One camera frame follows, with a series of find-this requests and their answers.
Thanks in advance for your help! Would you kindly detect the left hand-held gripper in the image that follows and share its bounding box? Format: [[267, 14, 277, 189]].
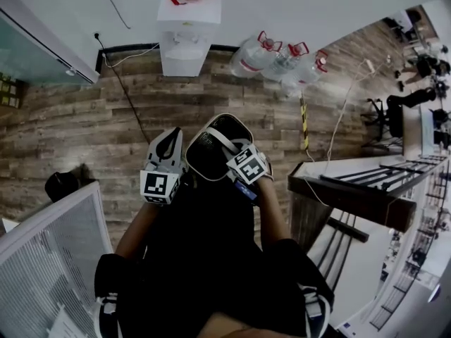
[[140, 127, 189, 207]]

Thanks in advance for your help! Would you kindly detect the person's left forearm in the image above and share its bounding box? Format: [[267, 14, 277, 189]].
[[115, 201, 160, 261]]

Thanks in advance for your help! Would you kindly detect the white partition with blinds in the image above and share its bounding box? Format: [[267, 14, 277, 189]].
[[0, 180, 116, 338]]

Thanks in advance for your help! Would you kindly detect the person's left black-white shoe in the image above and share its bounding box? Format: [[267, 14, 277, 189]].
[[92, 292, 123, 338]]

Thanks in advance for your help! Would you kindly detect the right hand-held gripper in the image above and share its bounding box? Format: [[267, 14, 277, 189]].
[[202, 125, 274, 201]]

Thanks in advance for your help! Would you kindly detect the white water dispenser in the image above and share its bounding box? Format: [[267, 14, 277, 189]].
[[156, 0, 223, 77]]

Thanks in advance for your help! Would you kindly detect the long white cable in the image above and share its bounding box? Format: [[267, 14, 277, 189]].
[[302, 61, 385, 204]]

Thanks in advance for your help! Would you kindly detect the short white cable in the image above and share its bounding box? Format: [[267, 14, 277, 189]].
[[101, 42, 161, 69]]

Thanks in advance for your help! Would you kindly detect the glass door with white frame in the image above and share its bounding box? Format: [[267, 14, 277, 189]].
[[0, 0, 101, 87]]

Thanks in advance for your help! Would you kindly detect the large clear water bottle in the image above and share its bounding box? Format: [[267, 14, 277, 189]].
[[281, 49, 329, 97], [263, 41, 311, 85], [230, 30, 283, 80]]

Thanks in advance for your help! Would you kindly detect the thin black wall cable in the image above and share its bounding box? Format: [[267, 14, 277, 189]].
[[94, 0, 132, 30]]

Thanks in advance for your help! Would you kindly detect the person's black clothing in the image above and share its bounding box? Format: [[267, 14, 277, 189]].
[[94, 173, 335, 338]]

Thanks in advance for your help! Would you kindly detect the black metal railing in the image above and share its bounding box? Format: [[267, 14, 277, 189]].
[[306, 154, 450, 332]]

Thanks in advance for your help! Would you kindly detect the person's right forearm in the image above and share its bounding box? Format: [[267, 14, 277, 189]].
[[254, 177, 294, 252]]

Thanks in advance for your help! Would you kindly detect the black office chair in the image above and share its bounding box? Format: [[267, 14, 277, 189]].
[[360, 94, 404, 151]]

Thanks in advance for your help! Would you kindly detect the person's black-white shoe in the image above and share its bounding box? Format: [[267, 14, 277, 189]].
[[298, 283, 333, 338], [92, 292, 123, 338]]

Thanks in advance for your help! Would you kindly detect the dark wooden handrail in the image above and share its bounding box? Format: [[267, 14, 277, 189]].
[[287, 173, 418, 233]]

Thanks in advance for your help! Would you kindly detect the yellow-black striped strip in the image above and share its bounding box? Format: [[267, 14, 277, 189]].
[[299, 96, 311, 151]]

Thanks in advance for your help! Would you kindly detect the black container with white rim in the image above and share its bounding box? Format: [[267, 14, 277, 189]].
[[185, 113, 255, 183]]

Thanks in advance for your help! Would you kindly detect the person's right black-white shoe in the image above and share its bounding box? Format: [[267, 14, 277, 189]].
[[298, 283, 333, 338]]

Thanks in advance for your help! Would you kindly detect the black power cable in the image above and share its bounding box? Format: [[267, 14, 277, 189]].
[[93, 32, 153, 145]]

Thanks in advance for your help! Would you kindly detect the light wooden desk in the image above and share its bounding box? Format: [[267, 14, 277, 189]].
[[401, 103, 436, 161]]

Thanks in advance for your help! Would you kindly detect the black bag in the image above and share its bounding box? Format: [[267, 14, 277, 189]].
[[44, 170, 81, 204]]

